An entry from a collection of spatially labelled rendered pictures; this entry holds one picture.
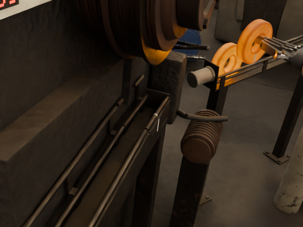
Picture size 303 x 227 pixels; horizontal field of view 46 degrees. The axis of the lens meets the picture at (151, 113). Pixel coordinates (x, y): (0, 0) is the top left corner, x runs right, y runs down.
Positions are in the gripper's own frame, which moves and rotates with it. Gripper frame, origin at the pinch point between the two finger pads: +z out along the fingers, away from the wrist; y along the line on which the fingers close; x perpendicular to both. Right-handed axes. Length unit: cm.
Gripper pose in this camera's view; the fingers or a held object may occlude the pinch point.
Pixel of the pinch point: (256, 37)
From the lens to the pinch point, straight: 130.9
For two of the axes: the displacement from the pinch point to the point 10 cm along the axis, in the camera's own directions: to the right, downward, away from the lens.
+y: 7.6, -2.7, 5.9
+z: -6.3, -5.0, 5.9
